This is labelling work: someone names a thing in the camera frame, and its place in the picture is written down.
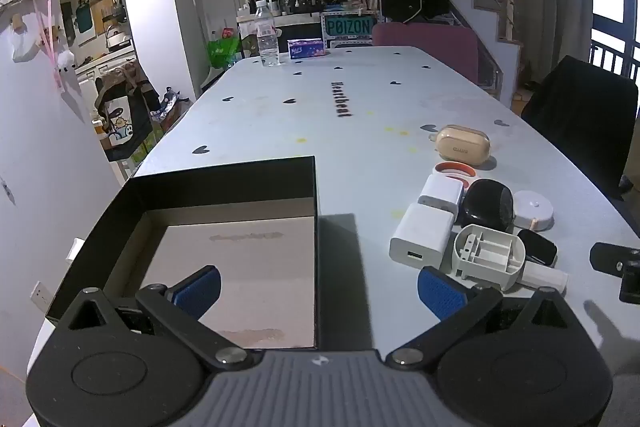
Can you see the white round tape measure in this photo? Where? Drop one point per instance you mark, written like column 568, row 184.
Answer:
column 534, row 207

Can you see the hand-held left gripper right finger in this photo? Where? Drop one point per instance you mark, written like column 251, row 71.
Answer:
column 440, row 293

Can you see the white storage rack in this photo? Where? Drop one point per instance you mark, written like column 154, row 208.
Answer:
column 250, row 7

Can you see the white wall socket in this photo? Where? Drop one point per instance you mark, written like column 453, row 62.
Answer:
column 40, row 293

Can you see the cartoon tote bag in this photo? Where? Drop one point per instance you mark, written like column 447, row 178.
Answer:
column 122, row 117

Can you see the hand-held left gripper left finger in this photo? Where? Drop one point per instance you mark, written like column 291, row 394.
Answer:
column 200, row 291

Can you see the green plastic bag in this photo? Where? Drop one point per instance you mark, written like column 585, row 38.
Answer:
column 222, row 52

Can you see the kettle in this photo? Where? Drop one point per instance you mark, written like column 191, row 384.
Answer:
column 117, row 38

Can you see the black chair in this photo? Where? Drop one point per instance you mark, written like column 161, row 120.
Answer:
column 580, row 112

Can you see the beige earbud case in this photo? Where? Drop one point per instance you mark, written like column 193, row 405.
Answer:
column 462, row 146

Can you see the white orange scissors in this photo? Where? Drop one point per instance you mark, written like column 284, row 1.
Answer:
column 452, row 168

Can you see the clear water bottle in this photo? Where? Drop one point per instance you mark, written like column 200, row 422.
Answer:
column 267, row 39

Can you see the small white charger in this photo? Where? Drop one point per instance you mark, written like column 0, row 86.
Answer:
column 440, row 194

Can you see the purple tissue box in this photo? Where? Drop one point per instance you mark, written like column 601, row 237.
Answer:
column 306, row 49

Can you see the pink chair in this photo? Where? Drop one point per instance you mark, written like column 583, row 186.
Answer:
column 425, row 44

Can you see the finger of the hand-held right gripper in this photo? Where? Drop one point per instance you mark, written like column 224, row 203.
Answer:
column 607, row 257

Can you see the black smartwatch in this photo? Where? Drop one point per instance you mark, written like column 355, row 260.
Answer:
column 539, row 248

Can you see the black cardboard box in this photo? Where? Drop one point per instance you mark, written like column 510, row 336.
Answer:
column 225, row 182

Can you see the large white charger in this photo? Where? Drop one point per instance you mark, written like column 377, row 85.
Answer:
column 422, row 234

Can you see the black oval mouse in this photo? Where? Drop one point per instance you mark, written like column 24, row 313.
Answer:
column 487, row 204

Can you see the teal sign box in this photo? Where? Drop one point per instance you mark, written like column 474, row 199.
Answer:
column 347, row 29

